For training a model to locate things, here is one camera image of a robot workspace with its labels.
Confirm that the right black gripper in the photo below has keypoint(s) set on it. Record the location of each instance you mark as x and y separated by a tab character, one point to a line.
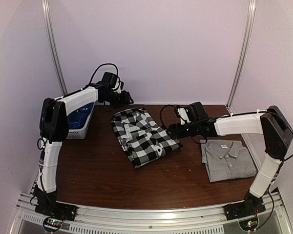
173	127

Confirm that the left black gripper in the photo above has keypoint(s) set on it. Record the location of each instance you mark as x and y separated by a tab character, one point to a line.
125	100

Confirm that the black white plaid shirt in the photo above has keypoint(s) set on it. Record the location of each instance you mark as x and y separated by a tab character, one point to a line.
141	139

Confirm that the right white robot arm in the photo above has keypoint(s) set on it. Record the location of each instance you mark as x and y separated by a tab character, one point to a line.
269	123

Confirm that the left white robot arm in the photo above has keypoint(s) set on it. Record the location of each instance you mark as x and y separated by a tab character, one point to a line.
54	130

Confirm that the blue plaid shirt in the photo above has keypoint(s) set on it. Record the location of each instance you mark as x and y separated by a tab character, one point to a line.
77	119

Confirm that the white plastic basket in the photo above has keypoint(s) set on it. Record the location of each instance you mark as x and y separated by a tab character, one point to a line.
80	133

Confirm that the folded grey shirt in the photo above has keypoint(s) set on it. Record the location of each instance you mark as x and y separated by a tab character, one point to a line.
226	160

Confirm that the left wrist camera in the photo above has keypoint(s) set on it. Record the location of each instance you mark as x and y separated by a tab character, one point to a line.
112	82

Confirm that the front aluminium rail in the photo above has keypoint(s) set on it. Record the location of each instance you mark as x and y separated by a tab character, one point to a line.
199	220

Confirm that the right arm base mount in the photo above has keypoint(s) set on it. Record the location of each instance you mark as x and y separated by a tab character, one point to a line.
243	209

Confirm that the left aluminium frame post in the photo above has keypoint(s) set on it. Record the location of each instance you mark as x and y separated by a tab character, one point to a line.
52	46

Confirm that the aluminium frame post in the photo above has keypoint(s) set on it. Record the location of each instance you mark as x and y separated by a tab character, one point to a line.
250	19
52	46

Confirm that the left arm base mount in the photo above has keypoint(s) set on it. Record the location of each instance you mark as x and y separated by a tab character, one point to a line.
59	211

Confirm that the right aluminium frame post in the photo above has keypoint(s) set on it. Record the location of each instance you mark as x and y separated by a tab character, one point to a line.
250	19

